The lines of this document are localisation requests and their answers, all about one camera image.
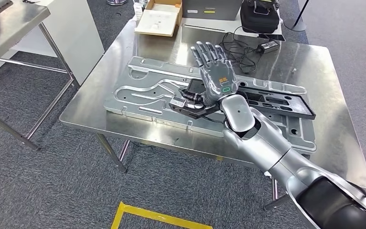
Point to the round chrome base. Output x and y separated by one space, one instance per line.
117 2

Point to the small white bottle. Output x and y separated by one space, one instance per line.
138 9

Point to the black plastic panel part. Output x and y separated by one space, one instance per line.
301 107

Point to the black pole stanchion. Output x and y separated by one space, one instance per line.
295 26

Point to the silver metal fixture plate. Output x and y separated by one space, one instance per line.
145 94

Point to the black power adapter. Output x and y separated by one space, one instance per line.
269 46

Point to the black bag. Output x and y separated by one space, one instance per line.
258 20

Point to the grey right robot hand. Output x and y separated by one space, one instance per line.
219 79

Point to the white cabinet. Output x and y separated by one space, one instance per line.
75 38

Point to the steel workbench table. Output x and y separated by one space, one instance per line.
334 110

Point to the open cardboard box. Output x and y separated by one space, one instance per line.
157 22

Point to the steel side table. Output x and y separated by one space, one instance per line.
6 28

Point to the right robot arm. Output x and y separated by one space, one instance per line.
265 142

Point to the grey case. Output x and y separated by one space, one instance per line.
211 8

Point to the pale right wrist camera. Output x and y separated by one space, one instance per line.
177 103

